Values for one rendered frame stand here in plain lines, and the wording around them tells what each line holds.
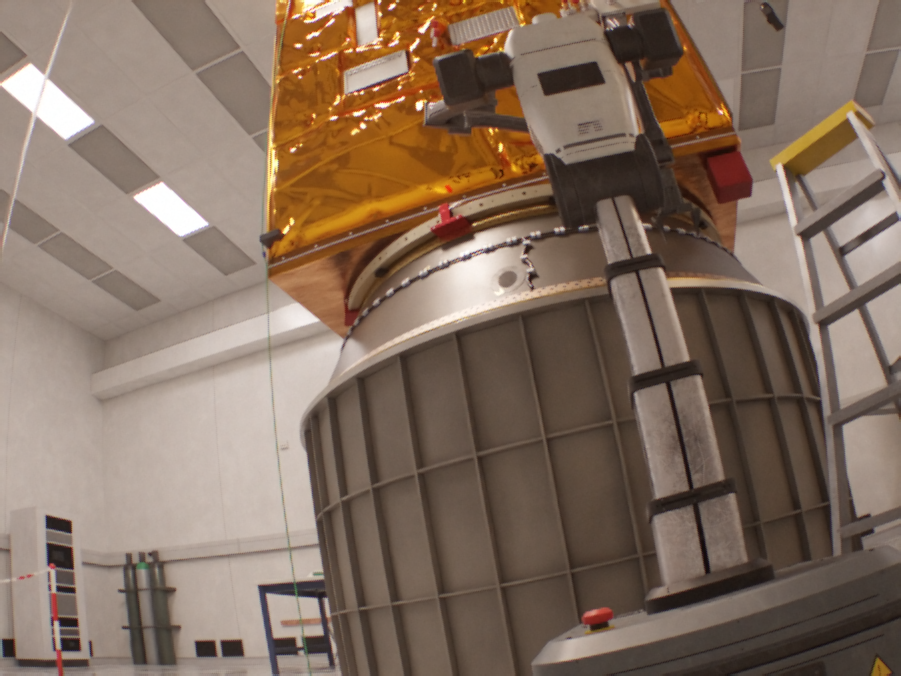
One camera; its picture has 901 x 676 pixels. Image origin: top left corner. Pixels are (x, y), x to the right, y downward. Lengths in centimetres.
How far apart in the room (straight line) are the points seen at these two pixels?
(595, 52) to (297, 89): 214
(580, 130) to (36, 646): 833
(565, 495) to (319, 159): 178
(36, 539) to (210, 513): 263
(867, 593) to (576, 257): 164
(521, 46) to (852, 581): 121
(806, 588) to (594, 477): 115
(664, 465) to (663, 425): 6
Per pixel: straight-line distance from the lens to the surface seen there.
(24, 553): 903
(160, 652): 982
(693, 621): 85
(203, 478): 972
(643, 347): 118
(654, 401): 114
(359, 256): 282
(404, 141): 288
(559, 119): 137
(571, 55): 149
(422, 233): 260
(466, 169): 270
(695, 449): 112
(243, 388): 962
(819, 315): 202
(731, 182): 263
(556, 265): 222
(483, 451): 196
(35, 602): 883
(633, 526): 188
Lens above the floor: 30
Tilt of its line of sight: 22 degrees up
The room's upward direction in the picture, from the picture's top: 10 degrees counter-clockwise
